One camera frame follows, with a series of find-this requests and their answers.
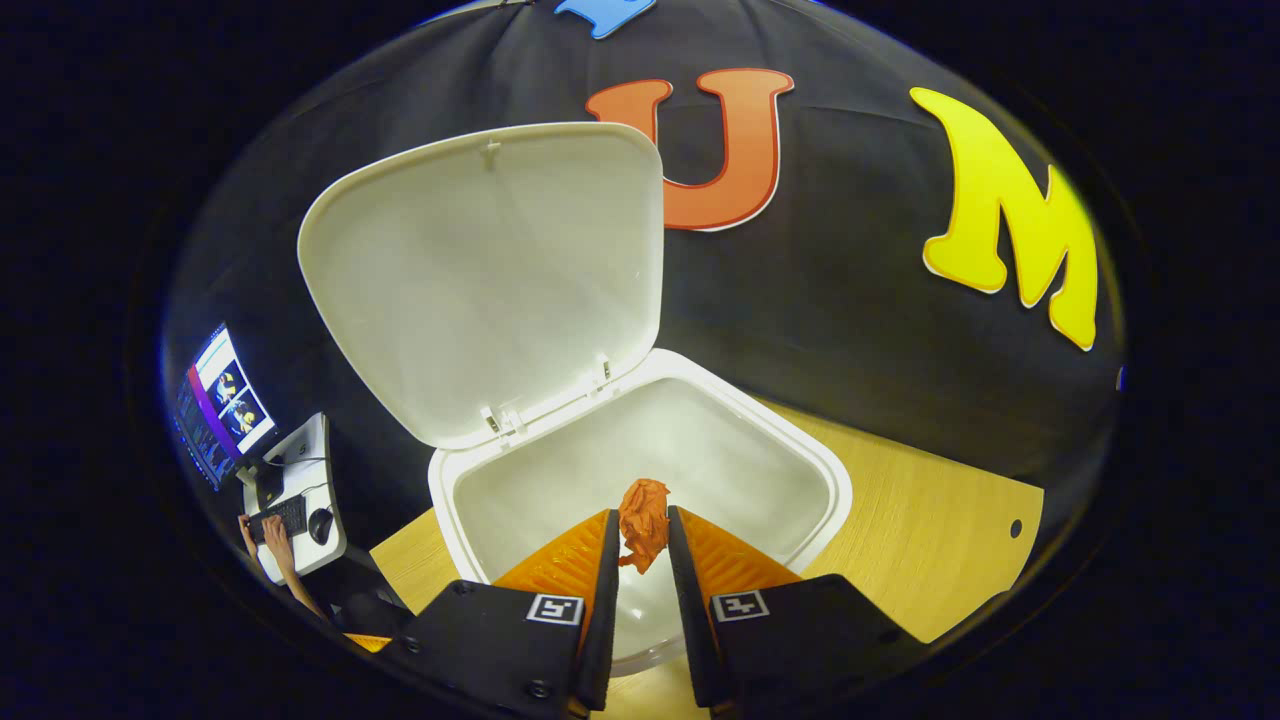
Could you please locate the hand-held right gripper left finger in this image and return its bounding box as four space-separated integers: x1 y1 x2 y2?
383 508 622 720

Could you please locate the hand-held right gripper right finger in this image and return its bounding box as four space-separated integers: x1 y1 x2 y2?
666 505 933 715

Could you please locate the orange paper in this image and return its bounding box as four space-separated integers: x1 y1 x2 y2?
617 478 673 576

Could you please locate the white desktop garbage bin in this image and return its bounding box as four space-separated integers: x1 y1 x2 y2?
297 122 854 676

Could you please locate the wooden desktop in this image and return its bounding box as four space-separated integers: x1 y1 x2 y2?
370 400 1046 720

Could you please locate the black keyboard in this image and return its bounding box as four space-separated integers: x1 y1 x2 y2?
247 494 309 545

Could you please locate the computer monitor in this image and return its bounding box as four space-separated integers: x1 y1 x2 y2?
172 322 279 491

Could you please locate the black backdrop cloth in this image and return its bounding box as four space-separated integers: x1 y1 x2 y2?
165 0 1126 561

